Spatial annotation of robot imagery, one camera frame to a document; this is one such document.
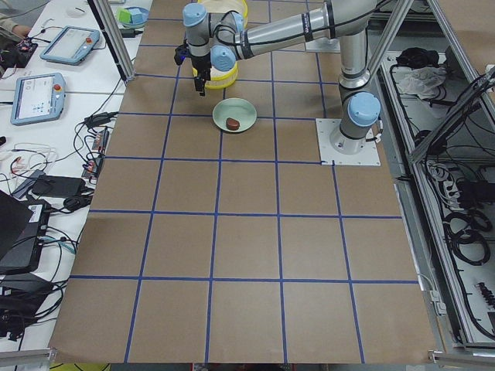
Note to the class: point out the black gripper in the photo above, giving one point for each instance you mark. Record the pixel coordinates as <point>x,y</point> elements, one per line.
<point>200,65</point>

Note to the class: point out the green foam block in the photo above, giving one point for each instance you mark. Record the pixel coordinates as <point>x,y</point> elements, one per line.
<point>124,16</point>

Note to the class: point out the far teach pendant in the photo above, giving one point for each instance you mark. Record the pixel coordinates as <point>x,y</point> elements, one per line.
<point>71,46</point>

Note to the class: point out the blue plate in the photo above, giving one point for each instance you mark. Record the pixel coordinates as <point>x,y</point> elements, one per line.
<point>129,25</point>

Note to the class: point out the aluminium frame post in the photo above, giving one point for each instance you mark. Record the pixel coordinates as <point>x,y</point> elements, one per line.
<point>108,25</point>

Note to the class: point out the black laptop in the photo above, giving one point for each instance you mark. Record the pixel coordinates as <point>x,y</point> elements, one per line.
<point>23,224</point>

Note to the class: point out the light green plate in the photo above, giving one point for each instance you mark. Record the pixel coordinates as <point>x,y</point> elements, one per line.
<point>237,108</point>

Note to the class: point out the brown bun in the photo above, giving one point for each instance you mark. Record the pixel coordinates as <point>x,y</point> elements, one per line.
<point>232,124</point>

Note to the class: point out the white crumpled cloth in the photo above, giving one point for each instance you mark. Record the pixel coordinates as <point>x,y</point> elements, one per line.
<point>423,83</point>

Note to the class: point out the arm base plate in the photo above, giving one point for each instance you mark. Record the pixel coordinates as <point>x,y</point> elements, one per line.
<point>336,149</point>

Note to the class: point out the black power adapter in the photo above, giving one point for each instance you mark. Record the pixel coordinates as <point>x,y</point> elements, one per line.
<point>57,186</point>

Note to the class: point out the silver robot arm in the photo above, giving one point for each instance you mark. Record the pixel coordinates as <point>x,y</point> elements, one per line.
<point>217,40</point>

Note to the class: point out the teach pendant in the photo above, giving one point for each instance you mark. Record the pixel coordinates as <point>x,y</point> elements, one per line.
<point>71,46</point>
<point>38,99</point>

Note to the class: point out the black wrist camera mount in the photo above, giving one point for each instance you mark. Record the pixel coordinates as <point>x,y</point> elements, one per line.
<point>181,54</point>

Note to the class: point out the near teach pendant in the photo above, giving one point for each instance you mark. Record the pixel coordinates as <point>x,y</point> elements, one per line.
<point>38,99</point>

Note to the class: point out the blue foam block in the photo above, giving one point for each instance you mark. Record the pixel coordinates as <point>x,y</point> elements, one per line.
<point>138,17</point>

